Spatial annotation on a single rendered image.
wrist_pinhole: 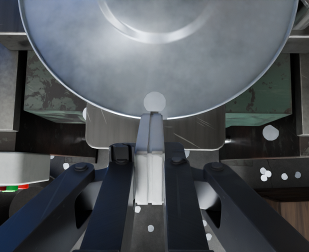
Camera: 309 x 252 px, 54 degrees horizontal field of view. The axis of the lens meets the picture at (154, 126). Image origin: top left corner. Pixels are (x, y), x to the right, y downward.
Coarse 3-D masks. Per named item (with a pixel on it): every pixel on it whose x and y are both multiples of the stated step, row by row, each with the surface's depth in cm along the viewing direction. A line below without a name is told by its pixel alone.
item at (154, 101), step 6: (150, 96) 30; (156, 96) 30; (162, 96) 30; (144, 102) 30; (150, 102) 30; (156, 102) 30; (162, 102) 30; (150, 108) 30; (156, 108) 30; (162, 108) 30
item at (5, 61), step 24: (0, 48) 46; (0, 72) 45; (24, 72) 49; (0, 96) 45; (0, 120) 44; (24, 120) 49; (48, 120) 60; (0, 144) 46; (24, 144) 49; (48, 144) 60; (72, 144) 77
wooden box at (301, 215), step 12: (264, 192) 92; (276, 192) 90; (288, 192) 89; (300, 192) 88; (276, 204) 73; (288, 204) 71; (300, 204) 71; (288, 216) 70; (300, 216) 70; (300, 228) 70
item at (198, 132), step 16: (96, 112) 30; (208, 112) 30; (224, 112) 30; (96, 128) 30; (112, 128) 30; (128, 128) 30; (176, 128) 30; (192, 128) 30; (208, 128) 30; (224, 128) 30; (96, 144) 30; (192, 144) 30; (208, 144) 30
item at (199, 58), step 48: (48, 0) 32; (96, 0) 32; (144, 0) 31; (192, 0) 31; (240, 0) 31; (288, 0) 31; (48, 48) 31; (96, 48) 31; (144, 48) 31; (192, 48) 31; (240, 48) 31; (96, 96) 30; (144, 96) 30; (192, 96) 30
